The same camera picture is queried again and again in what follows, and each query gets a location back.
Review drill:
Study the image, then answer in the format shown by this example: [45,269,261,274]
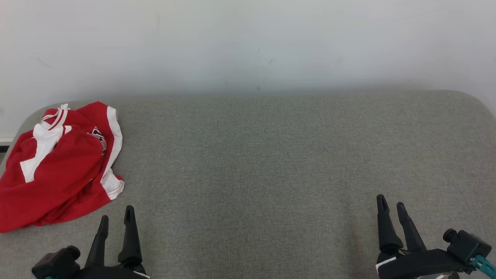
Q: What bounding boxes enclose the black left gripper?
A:
[72,205,151,279]

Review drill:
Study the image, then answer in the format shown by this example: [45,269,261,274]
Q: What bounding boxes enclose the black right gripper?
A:
[375,195,475,279]

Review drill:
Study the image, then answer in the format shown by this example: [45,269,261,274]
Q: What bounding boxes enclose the red jersey with white sleeves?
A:
[0,103,108,233]

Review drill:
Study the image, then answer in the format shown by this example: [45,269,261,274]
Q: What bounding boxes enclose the red shorts with white trim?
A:
[76,101,125,217]

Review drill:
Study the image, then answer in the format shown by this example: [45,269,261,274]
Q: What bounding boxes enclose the grey fabric sofa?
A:
[0,90,496,279]

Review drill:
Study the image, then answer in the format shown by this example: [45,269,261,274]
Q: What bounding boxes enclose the right cable with teal connector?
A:
[471,255,496,278]

